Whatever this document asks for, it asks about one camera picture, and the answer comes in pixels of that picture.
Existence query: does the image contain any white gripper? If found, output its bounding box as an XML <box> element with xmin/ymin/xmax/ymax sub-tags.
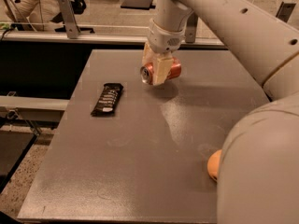
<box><xmin>142</xmin><ymin>18</ymin><xmax>186</xmax><ymax>86</ymax></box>

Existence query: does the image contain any red coke can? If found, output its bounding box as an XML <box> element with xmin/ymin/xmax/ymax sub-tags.
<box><xmin>140</xmin><ymin>58</ymin><xmax>181</xmax><ymax>85</ymax></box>

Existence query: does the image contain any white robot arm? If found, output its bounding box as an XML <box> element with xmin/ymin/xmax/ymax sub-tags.
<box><xmin>141</xmin><ymin>0</ymin><xmax>299</xmax><ymax>224</ymax></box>

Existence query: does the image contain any black snack bar wrapper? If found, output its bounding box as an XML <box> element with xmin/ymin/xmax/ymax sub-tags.
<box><xmin>91</xmin><ymin>83</ymin><xmax>123</xmax><ymax>117</ymax></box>

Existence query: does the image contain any orange fruit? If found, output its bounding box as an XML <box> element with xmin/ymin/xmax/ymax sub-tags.
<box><xmin>207</xmin><ymin>149</ymin><xmax>222</xmax><ymax>181</ymax></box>

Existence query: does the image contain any seated person in beige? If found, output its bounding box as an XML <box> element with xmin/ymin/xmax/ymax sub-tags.
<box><xmin>5</xmin><ymin>0</ymin><xmax>86</xmax><ymax>32</ymax></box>

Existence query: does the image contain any right metal rail bracket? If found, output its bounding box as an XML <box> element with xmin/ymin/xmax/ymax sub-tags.
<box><xmin>185</xmin><ymin>13</ymin><xmax>198</xmax><ymax>43</ymax></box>

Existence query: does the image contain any metal rail bracket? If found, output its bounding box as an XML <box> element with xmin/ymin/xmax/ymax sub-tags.
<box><xmin>58</xmin><ymin>0</ymin><xmax>79</xmax><ymax>39</ymax></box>
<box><xmin>185</xmin><ymin>13</ymin><xmax>198</xmax><ymax>43</ymax></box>

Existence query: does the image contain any left metal rail bracket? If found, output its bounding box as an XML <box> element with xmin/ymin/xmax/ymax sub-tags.
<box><xmin>58</xmin><ymin>0</ymin><xmax>79</xmax><ymax>39</ymax></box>

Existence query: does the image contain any far right metal bracket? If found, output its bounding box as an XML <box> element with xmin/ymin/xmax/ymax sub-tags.
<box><xmin>276</xmin><ymin>2</ymin><xmax>296</xmax><ymax>22</ymax></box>

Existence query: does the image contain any metal guard rail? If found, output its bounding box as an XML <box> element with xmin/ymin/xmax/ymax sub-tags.
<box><xmin>0</xmin><ymin>30</ymin><xmax>226</xmax><ymax>49</ymax></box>

